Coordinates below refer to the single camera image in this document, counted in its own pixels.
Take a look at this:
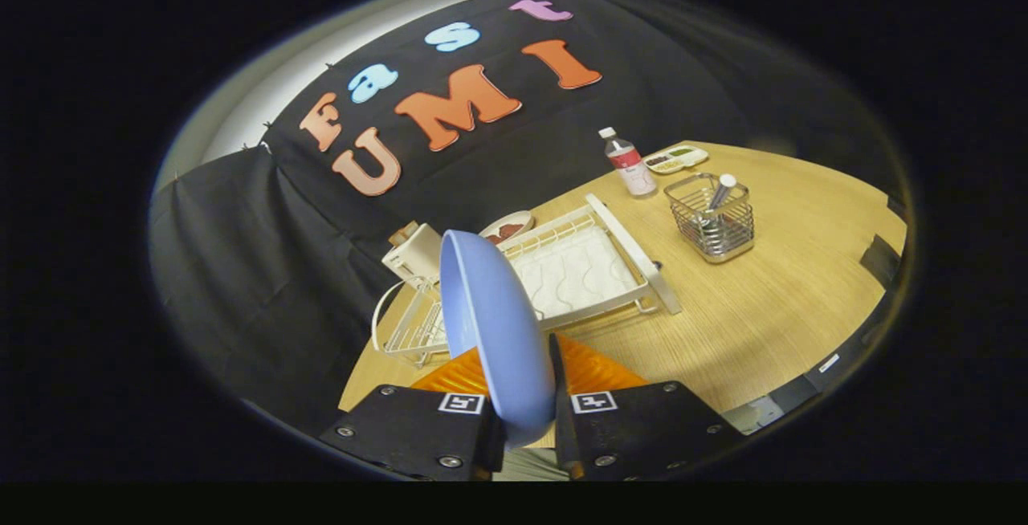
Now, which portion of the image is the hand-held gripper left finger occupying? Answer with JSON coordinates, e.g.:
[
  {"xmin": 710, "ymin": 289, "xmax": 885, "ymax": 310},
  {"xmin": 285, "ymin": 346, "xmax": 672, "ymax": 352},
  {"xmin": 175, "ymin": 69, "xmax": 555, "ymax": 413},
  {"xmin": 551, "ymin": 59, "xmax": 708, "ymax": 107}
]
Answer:
[{"xmin": 320, "ymin": 347, "xmax": 508, "ymax": 482}]

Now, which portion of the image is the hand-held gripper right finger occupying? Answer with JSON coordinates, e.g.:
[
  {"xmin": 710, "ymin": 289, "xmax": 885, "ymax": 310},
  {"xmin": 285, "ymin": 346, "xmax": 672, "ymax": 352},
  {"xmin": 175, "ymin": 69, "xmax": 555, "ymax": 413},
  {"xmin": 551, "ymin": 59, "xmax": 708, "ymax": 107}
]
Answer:
[{"xmin": 549, "ymin": 332, "xmax": 744, "ymax": 482}]

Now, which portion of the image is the blue plate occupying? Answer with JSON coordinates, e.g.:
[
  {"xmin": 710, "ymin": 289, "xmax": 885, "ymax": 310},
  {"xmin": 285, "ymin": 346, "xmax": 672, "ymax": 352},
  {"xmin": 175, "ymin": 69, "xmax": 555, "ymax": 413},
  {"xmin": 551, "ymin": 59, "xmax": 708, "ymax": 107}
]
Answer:
[{"xmin": 439, "ymin": 229, "xmax": 557, "ymax": 450}]

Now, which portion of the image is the white wire dish rack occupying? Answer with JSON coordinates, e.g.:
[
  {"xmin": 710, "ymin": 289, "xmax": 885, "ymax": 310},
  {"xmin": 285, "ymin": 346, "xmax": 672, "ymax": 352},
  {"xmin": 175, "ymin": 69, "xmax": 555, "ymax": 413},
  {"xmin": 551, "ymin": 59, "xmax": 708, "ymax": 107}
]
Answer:
[{"xmin": 372, "ymin": 193, "xmax": 683, "ymax": 369}]

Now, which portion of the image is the metal wire basket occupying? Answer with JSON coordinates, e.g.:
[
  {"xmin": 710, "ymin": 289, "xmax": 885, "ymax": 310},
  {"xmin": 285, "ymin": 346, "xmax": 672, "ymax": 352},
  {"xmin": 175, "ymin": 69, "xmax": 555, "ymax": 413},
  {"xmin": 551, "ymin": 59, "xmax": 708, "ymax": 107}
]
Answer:
[{"xmin": 663, "ymin": 173, "xmax": 756, "ymax": 264}]

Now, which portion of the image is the white-handled spoon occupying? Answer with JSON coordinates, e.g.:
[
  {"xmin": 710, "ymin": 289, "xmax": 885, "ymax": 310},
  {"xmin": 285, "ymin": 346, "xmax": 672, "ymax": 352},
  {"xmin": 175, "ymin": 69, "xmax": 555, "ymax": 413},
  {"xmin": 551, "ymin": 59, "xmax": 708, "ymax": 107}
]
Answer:
[{"xmin": 697, "ymin": 173, "xmax": 738, "ymax": 229}]

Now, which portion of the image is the small beige plate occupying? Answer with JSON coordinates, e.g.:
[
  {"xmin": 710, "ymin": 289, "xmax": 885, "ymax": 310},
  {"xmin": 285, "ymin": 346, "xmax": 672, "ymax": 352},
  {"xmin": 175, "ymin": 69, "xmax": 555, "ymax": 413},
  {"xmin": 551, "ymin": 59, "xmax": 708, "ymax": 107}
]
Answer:
[{"xmin": 479, "ymin": 210, "xmax": 535, "ymax": 245}]

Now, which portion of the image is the white toaster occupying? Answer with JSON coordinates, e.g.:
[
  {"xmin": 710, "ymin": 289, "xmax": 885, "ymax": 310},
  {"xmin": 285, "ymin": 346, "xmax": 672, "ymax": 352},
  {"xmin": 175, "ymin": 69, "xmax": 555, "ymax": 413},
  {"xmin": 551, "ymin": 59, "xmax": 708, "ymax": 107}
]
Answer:
[{"xmin": 381, "ymin": 221, "xmax": 444, "ymax": 285}]

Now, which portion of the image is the black backdrop cloth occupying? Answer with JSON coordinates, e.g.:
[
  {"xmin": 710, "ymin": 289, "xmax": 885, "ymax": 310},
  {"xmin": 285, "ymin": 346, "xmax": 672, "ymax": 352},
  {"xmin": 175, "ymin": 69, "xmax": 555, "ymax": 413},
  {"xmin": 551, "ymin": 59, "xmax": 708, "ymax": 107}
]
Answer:
[{"xmin": 149, "ymin": 0, "xmax": 884, "ymax": 429}]

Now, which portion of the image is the clear plastic bottle red label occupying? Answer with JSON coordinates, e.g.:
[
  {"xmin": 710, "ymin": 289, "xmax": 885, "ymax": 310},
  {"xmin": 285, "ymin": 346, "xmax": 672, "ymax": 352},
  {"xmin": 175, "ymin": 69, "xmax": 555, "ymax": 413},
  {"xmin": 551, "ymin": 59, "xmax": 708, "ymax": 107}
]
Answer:
[{"xmin": 598, "ymin": 127, "xmax": 658, "ymax": 198}]

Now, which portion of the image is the white divided snack tray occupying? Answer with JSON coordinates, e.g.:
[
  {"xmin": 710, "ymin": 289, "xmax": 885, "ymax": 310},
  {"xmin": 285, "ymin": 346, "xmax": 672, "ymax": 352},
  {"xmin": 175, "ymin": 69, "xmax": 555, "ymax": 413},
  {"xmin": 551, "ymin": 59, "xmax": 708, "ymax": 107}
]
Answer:
[{"xmin": 643, "ymin": 144, "xmax": 710, "ymax": 175}]

